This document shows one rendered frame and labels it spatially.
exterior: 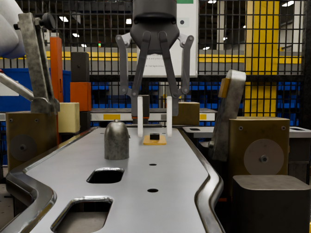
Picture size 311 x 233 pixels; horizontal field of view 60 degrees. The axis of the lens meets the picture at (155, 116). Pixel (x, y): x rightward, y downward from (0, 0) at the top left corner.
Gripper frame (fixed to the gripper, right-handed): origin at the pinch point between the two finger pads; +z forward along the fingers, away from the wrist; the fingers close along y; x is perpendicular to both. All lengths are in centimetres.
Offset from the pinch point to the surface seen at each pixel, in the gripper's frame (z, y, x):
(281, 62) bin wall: -35, -124, -217
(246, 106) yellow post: 1, -38, -62
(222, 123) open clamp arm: 0.2, -10.1, 7.4
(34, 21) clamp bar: -16.4, 20.1, 0.8
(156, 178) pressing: 4.1, -0.1, 21.5
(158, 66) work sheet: -15, -2, -54
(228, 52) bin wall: -43, -71, -212
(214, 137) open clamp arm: 2.7, -9.3, 5.3
